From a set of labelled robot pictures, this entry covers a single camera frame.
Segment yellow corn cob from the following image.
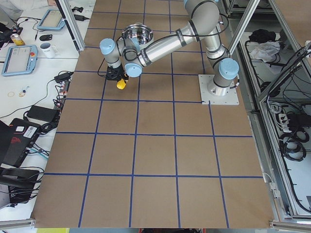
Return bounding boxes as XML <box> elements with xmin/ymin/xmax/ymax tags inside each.
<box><xmin>117</xmin><ymin>79</ymin><xmax>127</xmax><ymax>90</ymax></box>

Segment white electric cooking pot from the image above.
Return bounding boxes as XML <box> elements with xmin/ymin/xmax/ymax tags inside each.
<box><xmin>121</xmin><ymin>22</ymin><xmax>154</xmax><ymax>45</ymax></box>

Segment small black power adapter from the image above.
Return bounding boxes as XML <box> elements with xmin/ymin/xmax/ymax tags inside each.
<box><xmin>54</xmin><ymin>71</ymin><xmax>73</xmax><ymax>83</ymax></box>

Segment white mug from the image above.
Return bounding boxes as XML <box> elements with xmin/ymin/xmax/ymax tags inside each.
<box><xmin>40</xmin><ymin>42</ymin><xmax>59</xmax><ymax>58</ymax></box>

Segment black power adapter brick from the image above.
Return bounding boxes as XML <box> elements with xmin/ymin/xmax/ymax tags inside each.
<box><xmin>26</xmin><ymin>105</ymin><xmax>60</xmax><ymax>122</ymax></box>

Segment black computer mouse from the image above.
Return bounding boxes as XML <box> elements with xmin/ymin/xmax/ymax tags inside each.
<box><xmin>39</xmin><ymin>34</ymin><xmax>52</xmax><ymax>41</ymax></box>

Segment upper blue teach pendant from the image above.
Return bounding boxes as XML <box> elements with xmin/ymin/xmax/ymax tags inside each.
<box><xmin>37</xmin><ymin>9</ymin><xmax>65</xmax><ymax>31</ymax></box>

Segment blue teach pendant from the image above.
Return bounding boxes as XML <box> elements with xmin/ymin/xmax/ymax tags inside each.
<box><xmin>1</xmin><ymin>45</ymin><xmax>38</xmax><ymax>77</ymax></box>
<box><xmin>37</xmin><ymin>9</ymin><xmax>65</xmax><ymax>31</ymax></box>

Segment lower blue teach pendant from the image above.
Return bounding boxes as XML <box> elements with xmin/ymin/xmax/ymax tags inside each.
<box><xmin>1</xmin><ymin>45</ymin><xmax>38</xmax><ymax>77</ymax></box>

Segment yellow drink can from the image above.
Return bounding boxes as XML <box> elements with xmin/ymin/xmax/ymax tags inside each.
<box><xmin>10</xmin><ymin>33</ymin><xmax>25</xmax><ymax>46</ymax></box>

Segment black laptop with sticker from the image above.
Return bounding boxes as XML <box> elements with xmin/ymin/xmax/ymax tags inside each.
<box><xmin>0</xmin><ymin>118</ymin><xmax>41</xmax><ymax>167</ymax></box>

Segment black cloth bundle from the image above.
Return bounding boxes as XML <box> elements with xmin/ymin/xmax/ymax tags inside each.
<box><xmin>249</xmin><ymin>29</ymin><xmax>276</xmax><ymax>43</ymax></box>

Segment white crumpled cloth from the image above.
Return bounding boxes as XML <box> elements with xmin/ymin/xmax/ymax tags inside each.
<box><xmin>250</xmin><ymin>42</ymin><xmax>280</xmax><ymax>62</ymax></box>

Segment aluminium frame post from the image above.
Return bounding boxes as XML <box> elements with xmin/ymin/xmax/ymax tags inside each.
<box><xmin>55</xmin><ymin>0</ymin><xmax>85</xmax><ymax>52</ymax></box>

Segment coiled black cables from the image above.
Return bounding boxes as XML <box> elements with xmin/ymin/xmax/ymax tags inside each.
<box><xmin>278</xmin><ymin>131</ymin><xmax>307</xmax><ymax>162</ymax></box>

